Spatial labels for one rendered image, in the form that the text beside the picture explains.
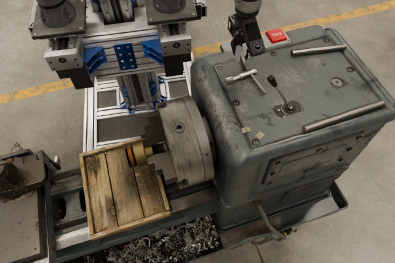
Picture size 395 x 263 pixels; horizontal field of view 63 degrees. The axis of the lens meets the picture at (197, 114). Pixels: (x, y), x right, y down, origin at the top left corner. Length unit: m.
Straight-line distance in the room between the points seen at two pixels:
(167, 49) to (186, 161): 0.62
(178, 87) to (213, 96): 1.38
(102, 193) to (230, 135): 0.60
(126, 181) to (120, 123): 1.02
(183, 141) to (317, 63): 0.55
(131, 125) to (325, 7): 2.30
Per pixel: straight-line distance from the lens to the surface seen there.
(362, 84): 1.22
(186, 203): 1.31
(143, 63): 1.73
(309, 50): 1.24
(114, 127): 2.31
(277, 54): 1.22
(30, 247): 1.29
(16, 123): 2.89
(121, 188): 1.35
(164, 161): 1.12
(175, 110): 1.07
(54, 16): 1.55
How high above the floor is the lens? 2.10
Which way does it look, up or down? 56 degrees down
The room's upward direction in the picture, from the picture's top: 1 degrees counter-clockwise
